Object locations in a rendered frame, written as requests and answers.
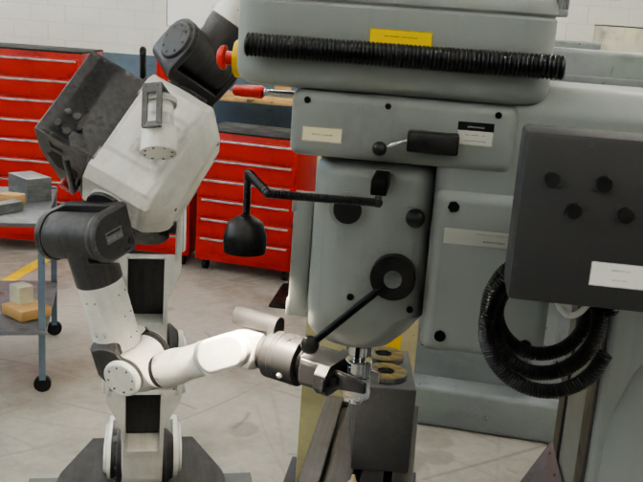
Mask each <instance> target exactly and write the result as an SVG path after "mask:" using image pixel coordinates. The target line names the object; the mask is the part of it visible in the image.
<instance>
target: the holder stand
mask: <svg viewBox="0 0 643 482"><path fill-rule="evenodd" d="M370 358H371V359H372V369H374V370H377V371H379V372H381V379H380V382H379V383H378V384H377V383H370V393H369V398H368V399H367V400H365V401H363V402H362V403H361V404H360V405H353V404H350V414H349V440H350V466H351V469H355V470H370V471H397V472H408V471H409V462H410V445H411V436H412V426H413V416H414V407H415V398H416V388H415V383H414V379H413V375H412V371H411V366H410V358H409V353H408V351H400V350H398V349H396V348H393V347H389V346H380V347H376V348H374V351H373V355H372V356H371V357H370Z"/></svg>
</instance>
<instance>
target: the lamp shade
mask: <svg viewBox="0 0 643 482"><path fill-rule="evenodd" d="M266 243H267V235H266V231H265V228H264V225H263V222H261V221H260V220H259V219H258V218H256V217H255V216H253V215H251V214H250V215H249V216H245V215H243V214H240V215H236V216H235V217H234V218H233V219H231V220H230V221H229V222H228V225H227V227H226V229H225V232H224V236H223V252H224V253H227V254H230V255H234V256H243V257H253V256H261V255H263V254H265V253H266Z"/></svg>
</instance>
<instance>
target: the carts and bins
mask: <svg viewBox="0 0 643 482"><path fill-rule="evenodd" d="M56 194H57V188H56V186H52V177H49V176H46V175H43V174H40V173H37V172H34V171H20V172H9V186H0V227H34V228H35V225H36V222H37V220H38V219H39V217H40V216H41V215H42V214H43V213H44V212H46V211H48V210H50V209H52V208H55V207H56ZM37 267H38V280H0V336H33V335H38V359H39V376H37V377H36V378H35V379H34V383H33V386H34V388H35V389H36V390H37V391H39V392H45V391H47V390H49V388H50V387H51V383H52V381H51V378H50V377H49V376H47V375H46V334H47V331H48V333H49V334H51V335H54V336H55V335H58V334H59V333H60V332H61V329H62V325H61V323H60V322H59V321H57V285H58V280H57V260H51V280H45V257H43V256H42V255H41V254H40V253H39V252H38V251H37ZM51 316H52V321H50V317H51ZM49 321H50V322H49Z"/></svg>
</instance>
